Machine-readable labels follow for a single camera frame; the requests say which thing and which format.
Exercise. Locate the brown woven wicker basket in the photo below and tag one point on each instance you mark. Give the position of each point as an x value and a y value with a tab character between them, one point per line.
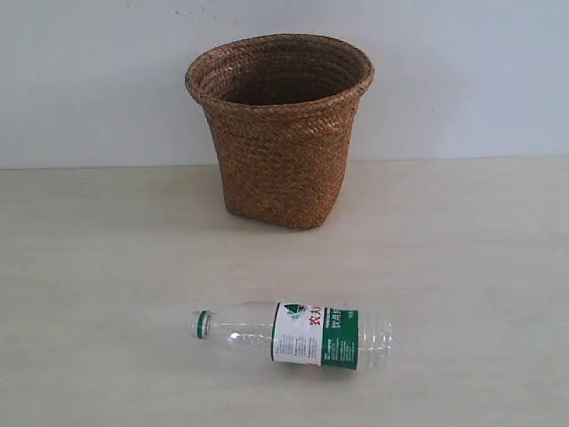
280	110

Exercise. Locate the clear plastic bottle green label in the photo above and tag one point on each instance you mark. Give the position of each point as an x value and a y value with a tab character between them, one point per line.
297	333

